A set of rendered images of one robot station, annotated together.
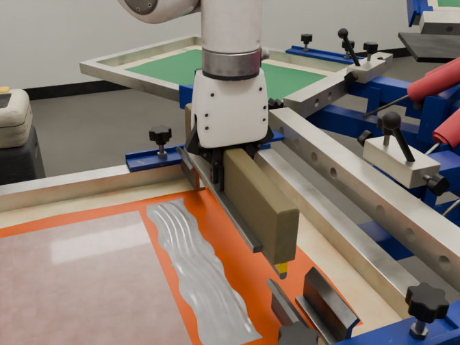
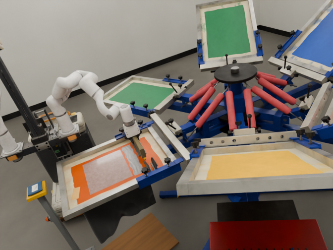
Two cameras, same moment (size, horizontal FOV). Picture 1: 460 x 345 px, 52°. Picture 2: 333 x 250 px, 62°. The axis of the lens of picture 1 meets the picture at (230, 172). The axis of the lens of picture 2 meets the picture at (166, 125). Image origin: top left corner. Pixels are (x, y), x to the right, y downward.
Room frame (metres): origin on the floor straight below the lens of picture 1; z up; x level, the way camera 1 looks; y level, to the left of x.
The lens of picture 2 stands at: (-0.96, -0.39, 2.22)
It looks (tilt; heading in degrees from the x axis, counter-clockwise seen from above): 34 degrees down; 6
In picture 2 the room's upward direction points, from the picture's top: 14 degrees counter-clockwise
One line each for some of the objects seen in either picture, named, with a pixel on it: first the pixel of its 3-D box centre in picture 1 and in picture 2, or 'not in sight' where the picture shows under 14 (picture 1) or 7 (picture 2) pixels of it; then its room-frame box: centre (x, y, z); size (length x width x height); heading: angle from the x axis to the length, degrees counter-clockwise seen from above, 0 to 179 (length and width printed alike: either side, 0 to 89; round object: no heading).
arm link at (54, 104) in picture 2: not in sight; (57, 103); (0.85, 0.54, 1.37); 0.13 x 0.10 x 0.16; 156
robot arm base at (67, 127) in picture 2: not in sight; (64, 121); (0.86, 0.55, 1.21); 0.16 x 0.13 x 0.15; 16
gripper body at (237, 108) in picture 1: (230, 103); (131, 128); (0.60, 0.00, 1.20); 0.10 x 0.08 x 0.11; 111
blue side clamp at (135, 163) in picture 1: (200, 161); (133, 133); (0.87, 0.06, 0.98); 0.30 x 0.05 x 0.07; 111
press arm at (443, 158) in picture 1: (420, 176); (182, 130); (0.73, -0.34, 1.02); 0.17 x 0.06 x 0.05; 111
